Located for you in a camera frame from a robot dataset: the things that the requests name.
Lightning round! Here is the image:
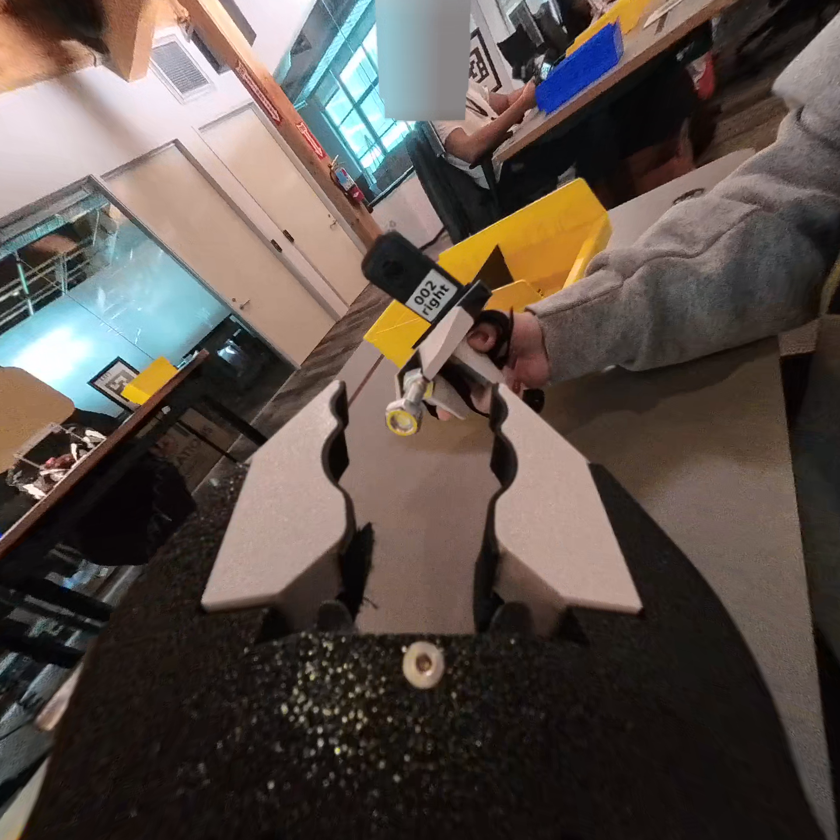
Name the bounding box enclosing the window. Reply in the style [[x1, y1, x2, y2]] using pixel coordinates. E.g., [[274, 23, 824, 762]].
[[289, 26, 427, 191]]

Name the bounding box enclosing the white double door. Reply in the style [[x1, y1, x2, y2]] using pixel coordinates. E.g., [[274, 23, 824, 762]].
[[101, 101, 368, 368]]

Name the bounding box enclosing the black white marker sign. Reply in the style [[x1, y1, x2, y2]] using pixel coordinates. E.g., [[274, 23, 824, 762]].
[[88, 356, 142, 413], [469, 29, 504, 93]]

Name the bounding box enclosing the red fire extinguisher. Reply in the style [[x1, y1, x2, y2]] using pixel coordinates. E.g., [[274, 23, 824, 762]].
[[330, 156, 366, 206]]

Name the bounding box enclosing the steel bolt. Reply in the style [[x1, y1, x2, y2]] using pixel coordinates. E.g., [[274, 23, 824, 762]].
[[386, 367, 435, 435]]

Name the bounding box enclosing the yellow plastic bin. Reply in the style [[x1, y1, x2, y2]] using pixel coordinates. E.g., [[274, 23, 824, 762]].
[[364, 177, 614, 370], [567, 0, 647, 55], [121, 357, 179, 404]]

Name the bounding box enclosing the wooden post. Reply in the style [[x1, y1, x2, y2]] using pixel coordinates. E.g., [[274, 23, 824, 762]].
[[177, 0, 385, 247]]

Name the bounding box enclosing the blue plastic bin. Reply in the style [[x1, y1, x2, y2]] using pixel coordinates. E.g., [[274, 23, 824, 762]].
[[535, 18, 626, 114]]

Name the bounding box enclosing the person's right hand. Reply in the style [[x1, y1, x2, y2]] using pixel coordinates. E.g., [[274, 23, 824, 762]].
[[467, 312, 552, 398]]

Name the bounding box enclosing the person's torso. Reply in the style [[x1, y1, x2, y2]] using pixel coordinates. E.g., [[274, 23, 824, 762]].
[[780, 252, 840, 657]]

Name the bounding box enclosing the white cabinet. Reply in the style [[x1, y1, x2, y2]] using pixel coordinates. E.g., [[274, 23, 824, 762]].
[[371, 176, 454, 253]]

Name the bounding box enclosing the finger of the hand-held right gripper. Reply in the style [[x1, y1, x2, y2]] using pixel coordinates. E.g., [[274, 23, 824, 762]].
[[417, 303, 490, 383], [425, 377, 494, 422]]

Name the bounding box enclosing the dark wooden desk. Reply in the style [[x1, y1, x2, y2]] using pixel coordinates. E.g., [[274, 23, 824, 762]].
[[0, 351, 211, 559]]

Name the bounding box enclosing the person's right forearm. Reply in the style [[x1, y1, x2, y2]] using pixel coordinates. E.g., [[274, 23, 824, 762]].
[[525, 13, 840, 388]]

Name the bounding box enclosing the wall air vent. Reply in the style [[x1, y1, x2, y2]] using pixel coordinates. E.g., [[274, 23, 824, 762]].
[[150, 33, 214, 102]]

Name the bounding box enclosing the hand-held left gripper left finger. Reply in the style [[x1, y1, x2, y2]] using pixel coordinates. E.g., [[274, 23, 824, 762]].
[[201, 378, 376, 630]]

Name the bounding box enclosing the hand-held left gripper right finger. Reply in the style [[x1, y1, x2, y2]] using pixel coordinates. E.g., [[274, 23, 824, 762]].
[[475, 383, 644, 635]]

